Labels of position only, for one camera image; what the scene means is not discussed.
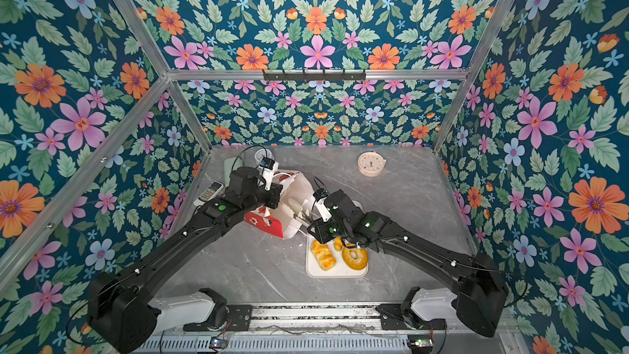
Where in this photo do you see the red white paper bag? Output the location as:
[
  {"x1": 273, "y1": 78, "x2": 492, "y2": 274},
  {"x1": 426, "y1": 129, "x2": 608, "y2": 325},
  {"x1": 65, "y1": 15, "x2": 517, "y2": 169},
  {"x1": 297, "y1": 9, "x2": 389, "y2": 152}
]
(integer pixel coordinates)
[{"x1": 244, "y1": 170, "x2": 315, "y2": 239}]

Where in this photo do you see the braided fake bread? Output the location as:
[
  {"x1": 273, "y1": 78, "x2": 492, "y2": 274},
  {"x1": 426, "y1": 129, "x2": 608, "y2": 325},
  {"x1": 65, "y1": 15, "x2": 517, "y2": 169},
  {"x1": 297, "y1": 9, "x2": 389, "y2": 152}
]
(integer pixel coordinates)
[{"x1": 311, "y1": 240, "x2": 337, "y2": 271}]

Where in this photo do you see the fake bagel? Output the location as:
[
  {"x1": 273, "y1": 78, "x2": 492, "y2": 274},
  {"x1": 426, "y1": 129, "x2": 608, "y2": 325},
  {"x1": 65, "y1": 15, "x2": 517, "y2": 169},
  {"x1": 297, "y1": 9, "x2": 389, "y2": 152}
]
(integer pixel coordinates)
[{"x1": 342, "y1": 247, "x2": 369, "y2": 270}]

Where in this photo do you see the yellow fake croissant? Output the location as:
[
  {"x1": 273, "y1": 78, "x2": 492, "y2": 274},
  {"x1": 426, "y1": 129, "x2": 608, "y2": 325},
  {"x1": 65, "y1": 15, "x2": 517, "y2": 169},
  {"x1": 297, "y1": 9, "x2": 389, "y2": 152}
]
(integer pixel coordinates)
[{"x1": 334, "y1": 238, "x2": 344, "y2": 252}]

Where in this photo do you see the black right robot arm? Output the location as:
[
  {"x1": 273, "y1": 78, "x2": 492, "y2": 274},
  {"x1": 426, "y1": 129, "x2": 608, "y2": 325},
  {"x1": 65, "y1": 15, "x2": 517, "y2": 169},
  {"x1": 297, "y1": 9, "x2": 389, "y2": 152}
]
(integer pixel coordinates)
[{"x1": 288, "y1": 190, "x2": 508, "y2": 338}]

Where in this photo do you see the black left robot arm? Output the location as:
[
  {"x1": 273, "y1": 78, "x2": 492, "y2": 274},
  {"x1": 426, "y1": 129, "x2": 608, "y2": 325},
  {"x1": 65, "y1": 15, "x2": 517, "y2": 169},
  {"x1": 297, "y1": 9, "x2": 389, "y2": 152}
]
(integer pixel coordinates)
[{"x1": 87, "y1": 167, "x2": 283, "y2": 353}]

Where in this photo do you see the white round alarm clock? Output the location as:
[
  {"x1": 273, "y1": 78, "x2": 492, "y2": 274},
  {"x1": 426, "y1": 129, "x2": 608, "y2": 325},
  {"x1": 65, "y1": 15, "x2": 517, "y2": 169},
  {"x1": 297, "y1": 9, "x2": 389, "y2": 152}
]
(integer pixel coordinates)
[{"x1": 254, "y1": 147, "x2": 275, "y2": 165}]

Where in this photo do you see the white rectangular tray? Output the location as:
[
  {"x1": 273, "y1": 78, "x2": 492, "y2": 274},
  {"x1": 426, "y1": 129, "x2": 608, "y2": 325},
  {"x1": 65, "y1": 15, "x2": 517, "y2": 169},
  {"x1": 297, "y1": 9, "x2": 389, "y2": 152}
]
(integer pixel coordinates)
[{"x1": 306, "y1": 234, "x2": 369, "y2": 279}]

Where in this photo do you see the green glasses case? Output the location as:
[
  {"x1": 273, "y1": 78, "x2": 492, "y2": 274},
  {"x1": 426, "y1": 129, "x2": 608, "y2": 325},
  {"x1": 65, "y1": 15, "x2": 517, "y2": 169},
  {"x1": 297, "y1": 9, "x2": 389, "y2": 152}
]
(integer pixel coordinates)
[{"x1": 224, "y1": 157, "x2": 243, "y2": 186}]

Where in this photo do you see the white remote control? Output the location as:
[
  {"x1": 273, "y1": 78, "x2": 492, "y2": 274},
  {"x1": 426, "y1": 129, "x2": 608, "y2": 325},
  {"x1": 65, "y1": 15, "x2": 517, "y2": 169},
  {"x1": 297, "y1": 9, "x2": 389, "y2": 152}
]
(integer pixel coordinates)
[{"x1": 193, "y1": 181, "x2": 224, "y2": 207}]

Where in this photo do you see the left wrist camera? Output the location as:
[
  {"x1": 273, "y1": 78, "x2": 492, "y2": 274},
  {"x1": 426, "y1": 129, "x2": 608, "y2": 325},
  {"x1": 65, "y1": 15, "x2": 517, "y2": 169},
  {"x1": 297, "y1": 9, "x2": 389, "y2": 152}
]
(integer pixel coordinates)
[{"x1": 260, "y1": 157, "x2": 278, "y2": 191}]

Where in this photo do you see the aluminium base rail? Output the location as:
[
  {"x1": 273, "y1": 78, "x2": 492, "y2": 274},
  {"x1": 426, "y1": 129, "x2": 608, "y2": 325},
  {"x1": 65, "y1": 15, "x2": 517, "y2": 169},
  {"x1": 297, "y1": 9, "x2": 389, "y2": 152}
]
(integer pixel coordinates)
[{"x1": 112, "y1": 301, "x2": 519, "y2": 335}]

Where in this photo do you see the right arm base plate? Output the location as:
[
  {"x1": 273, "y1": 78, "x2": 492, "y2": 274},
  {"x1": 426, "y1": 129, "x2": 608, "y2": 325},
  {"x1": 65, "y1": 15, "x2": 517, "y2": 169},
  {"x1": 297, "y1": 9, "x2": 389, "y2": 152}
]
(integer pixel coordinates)
[{"x1": 375, "y1": 303, "x2": 447, "y2": 331}]

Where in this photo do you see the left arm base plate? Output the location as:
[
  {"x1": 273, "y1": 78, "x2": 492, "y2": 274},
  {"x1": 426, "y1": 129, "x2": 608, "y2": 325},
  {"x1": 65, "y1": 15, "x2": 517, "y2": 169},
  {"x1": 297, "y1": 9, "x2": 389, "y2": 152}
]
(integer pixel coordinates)
[{"x1": 183, "y1": 305, "x2": 253, "y2": 332}]

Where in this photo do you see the black hook rail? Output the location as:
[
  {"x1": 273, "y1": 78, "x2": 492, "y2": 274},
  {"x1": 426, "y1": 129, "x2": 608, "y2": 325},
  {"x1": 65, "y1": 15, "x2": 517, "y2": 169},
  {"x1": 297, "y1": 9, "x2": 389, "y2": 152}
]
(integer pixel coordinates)
[{"x1": 262, "y1": 70, "x2": 367, "y2": 82}]

